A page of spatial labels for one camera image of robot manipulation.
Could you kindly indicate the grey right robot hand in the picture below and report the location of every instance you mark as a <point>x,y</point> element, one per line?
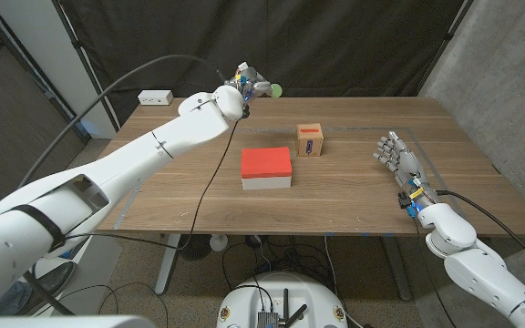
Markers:
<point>404,164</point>

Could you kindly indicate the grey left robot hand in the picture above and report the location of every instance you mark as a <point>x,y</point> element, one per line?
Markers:
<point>258,82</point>

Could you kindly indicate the green round coin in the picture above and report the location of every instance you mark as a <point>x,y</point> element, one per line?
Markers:
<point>276,90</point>

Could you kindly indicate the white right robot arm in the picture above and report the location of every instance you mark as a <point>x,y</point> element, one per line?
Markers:
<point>472,259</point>

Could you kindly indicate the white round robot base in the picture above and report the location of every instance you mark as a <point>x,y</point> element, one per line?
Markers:
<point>244,300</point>

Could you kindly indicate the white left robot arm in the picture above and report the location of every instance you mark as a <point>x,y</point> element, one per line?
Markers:
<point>130,159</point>

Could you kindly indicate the wooden coin slot box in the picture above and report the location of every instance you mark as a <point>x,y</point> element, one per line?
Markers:
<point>309,141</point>

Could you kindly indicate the red lidded white box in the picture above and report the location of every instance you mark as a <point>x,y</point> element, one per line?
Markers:
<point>264,161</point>

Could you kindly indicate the white power outlet box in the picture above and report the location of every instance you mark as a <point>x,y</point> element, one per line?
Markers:
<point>155,97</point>

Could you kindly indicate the black antenna electronics box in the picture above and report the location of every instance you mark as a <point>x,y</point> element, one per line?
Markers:
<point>267,319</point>

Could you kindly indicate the grey tape outline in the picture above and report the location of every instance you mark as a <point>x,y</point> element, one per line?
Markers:
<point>358,129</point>

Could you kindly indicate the black fabric backdrop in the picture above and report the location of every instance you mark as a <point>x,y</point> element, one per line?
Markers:
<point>312,41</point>

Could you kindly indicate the grey table leg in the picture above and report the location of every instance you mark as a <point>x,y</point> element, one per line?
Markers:
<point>397,269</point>

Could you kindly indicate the black backdrop stand pole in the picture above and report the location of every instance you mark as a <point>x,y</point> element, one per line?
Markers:
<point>445,43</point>
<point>75,45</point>

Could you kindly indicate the white round foot disc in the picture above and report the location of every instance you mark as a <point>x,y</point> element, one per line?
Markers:
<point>218,242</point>

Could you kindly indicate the small black floor fan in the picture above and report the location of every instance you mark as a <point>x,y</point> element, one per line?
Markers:
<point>196,248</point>

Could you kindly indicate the white table leg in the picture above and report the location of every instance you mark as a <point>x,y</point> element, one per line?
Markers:
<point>167,269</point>

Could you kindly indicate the white flat floor platform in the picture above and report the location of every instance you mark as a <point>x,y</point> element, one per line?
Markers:
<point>100,264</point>

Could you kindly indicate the black leather shoe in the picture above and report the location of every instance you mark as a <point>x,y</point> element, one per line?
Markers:
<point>55,278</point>

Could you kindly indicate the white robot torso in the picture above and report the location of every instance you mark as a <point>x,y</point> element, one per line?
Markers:
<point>62,322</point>

